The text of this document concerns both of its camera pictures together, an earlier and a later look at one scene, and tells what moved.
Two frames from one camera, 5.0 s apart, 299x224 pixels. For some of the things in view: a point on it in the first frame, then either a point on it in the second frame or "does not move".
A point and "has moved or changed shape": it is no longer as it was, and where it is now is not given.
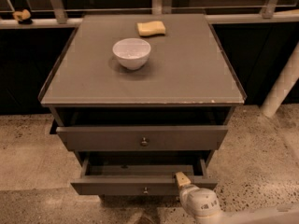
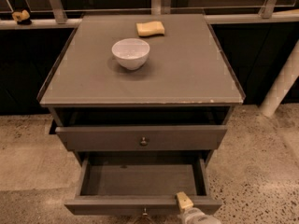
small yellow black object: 22,17 does not move
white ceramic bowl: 132,53 does not move
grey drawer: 137,180 has moved or changed shape
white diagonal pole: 285,83 does not move
